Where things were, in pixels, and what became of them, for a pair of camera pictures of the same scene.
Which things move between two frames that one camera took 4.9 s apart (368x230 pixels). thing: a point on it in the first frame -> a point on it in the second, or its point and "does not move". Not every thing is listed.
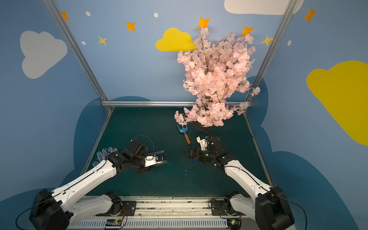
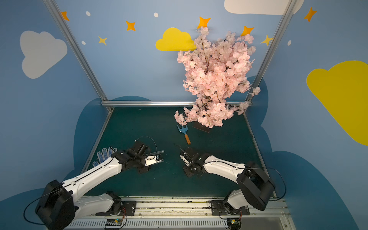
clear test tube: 157,152 does not move
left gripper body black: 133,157 does not move
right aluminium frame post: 290,6 does not move
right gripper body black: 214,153 -> 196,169
